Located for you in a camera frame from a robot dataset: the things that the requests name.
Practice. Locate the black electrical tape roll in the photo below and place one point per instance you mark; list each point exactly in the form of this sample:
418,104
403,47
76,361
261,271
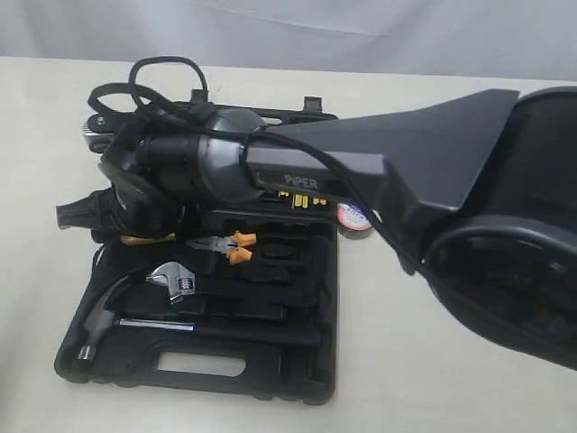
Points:
352,224

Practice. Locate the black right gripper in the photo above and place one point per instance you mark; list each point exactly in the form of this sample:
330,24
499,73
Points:
150,187

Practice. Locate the orange black handled pliers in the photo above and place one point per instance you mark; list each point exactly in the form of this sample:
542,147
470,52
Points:
233,247

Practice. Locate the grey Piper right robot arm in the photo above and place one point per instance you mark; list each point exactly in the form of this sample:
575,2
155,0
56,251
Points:
476,194

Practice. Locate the black plastic tool case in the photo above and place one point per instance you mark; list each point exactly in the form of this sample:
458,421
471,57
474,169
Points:
295,246

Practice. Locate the chrome adjustable wrench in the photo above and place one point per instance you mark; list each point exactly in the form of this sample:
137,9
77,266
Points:
181,282

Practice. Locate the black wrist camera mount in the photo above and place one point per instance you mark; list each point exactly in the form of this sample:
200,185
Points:
101,128

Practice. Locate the steel claw hammer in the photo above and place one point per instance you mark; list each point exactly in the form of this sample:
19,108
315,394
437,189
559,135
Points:
100,320

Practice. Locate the yellow tape measure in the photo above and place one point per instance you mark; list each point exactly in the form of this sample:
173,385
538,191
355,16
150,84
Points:
136,240

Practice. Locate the middle yellow black screwdriver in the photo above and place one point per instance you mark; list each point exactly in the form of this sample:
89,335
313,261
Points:
300,201

